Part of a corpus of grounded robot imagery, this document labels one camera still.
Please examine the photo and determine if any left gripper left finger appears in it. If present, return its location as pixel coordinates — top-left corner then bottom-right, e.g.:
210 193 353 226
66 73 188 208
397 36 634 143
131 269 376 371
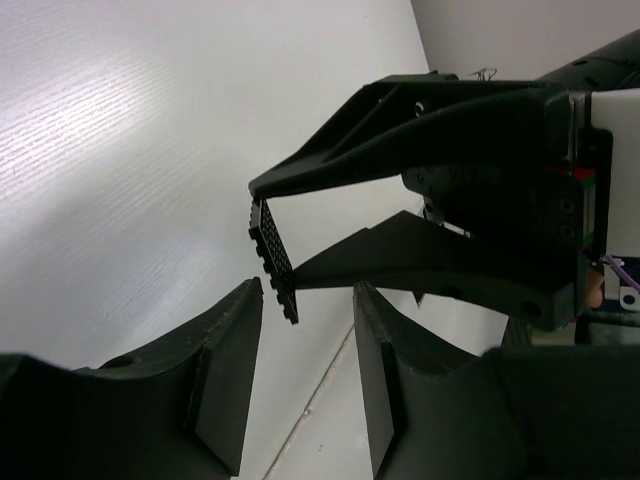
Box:
1 278 263 479

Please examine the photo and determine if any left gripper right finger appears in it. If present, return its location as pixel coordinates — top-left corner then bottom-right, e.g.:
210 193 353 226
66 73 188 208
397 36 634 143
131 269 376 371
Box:
353 284 639 479

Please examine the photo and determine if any black lego plate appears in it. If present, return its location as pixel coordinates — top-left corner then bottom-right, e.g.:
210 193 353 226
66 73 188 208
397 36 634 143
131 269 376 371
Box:
248 198 299 325

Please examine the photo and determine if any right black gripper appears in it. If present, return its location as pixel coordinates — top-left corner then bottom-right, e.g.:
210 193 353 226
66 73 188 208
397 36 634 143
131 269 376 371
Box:
249 74 613 330

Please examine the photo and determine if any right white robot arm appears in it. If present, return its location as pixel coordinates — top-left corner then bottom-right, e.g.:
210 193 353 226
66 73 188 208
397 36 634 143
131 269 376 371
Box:
249 33 639 331

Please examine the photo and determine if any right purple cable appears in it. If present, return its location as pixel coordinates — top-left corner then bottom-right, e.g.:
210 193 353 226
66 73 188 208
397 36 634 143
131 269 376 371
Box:
602 254 640 294

